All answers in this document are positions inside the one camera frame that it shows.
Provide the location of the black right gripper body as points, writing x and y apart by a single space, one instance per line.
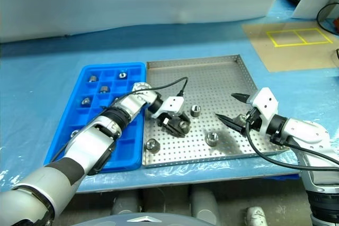
254 120

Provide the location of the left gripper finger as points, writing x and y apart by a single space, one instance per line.
188 125
176 132

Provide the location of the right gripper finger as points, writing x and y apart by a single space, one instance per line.
233 124
242 97

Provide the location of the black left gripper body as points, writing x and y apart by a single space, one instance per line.
169 120

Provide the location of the metal roller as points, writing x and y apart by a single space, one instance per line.
182 124
241 117
195 110
122 74
153 145
93 78
212 138
75 133
104 89
86 101

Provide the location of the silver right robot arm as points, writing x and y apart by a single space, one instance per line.
304 130

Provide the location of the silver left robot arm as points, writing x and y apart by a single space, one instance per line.
92 141

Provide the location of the perforated steel tray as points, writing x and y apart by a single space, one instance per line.
212 83

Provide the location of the blue compartment tray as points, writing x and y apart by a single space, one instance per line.
87 120

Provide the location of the brown mat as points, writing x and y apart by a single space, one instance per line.
291 56

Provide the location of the grey rounded leg shape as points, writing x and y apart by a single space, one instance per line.
205 204
127 204

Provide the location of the white shoe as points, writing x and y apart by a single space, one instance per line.
255 215

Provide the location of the blue-grey rounded body shell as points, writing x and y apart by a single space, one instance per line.
140 220

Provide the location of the red object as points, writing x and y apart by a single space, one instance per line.
337 25

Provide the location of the blue plastic table cover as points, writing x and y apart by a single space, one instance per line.
39 77

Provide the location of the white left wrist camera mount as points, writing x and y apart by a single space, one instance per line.
172 103

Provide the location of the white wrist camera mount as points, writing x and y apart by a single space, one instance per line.
267 101
172 103

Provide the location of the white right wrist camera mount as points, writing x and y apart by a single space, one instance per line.
267 101

